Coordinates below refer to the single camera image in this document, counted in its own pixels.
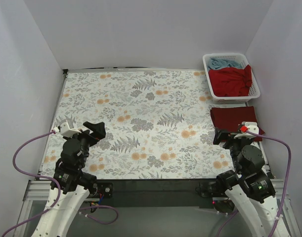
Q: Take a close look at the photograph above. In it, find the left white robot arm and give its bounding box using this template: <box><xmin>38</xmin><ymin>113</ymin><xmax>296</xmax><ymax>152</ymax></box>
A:
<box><xmin>32</xmin><ymin>121</ymin><xmax>106</xmax><ymax>237</ymax></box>

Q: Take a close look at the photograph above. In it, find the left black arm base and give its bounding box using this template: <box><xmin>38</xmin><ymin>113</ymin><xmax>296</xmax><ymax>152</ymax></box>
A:
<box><xmin>88</xmin><ymin>182</ymin><xmax>113</xmax><ymax>198</ymax></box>

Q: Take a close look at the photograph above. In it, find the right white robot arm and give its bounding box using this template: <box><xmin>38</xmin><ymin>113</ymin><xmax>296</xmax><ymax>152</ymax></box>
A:
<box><xmin>213</xmin><ymin>122</ymin><xmax>290</xmax><ymax>237</ymax></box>

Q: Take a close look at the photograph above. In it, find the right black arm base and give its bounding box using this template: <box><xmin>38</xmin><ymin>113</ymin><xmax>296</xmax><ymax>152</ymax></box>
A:
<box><xmin>195</xmin><ymin>181</ymin><xmax>219</xmax><ymax>198</ymax></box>

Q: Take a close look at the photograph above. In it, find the folded dark red t shirt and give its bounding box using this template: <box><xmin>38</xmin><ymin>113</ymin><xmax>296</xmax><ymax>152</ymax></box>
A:
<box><xmin>210</xmin><ymin>106</ymin><xmax>258</xmax><ymax>132</ymax></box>

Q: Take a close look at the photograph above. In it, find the white plastic basket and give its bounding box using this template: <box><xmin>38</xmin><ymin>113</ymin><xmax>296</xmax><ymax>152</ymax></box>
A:
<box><xmin>203</xmin><ymin>53</ymin><xmax>260</xmax><ymax>104</ymax></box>

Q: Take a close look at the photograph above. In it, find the floral patterned table mat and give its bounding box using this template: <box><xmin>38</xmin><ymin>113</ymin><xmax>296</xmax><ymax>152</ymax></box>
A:
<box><xmin>53</xmin><ymin>70</ymin><xmax>233</xmax><ymax>179</ymax></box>

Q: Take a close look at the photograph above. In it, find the light blue t shirt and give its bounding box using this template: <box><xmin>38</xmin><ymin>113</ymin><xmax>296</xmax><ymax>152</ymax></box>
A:
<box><xmin>207</xmin><ymin>58</ymin><xmax>243</xmax><ymax>71</ymax></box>

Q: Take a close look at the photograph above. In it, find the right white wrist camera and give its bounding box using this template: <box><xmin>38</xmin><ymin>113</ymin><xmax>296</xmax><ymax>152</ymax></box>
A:
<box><xmin>234</xmin><ymin>121</ymin><xmax>259</xmax><ymax>139</ymax></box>

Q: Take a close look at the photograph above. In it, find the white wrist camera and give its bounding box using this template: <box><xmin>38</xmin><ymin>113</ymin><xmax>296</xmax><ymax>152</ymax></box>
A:
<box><xmin>58</xmin><ymin>121</ymin><xmax>81</xmax><ymax>138</ymax></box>
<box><xmin>234</xmin><ymin>121</ymin><xmax>259</xmax><ymax>139</ymax></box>

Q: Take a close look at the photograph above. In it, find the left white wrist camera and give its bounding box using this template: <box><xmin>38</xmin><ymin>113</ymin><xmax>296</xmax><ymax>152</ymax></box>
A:
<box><xmin>58</xmin><ymin>121</ymin><xmax>81</xmax><ymax>138</ymax></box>

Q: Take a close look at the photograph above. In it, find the aluminium frame rail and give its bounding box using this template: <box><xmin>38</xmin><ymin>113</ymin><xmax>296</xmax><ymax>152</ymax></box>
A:
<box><xmin>23</xmin><ymin>180</ymin><xmax>51</xmax><ymax>201</ymax></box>

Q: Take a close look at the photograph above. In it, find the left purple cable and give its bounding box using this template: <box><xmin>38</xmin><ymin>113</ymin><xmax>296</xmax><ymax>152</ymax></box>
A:
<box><xmin>1</xmin><ymin>130</ymin><xmax>119</xmax><ymax>237</ymax></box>

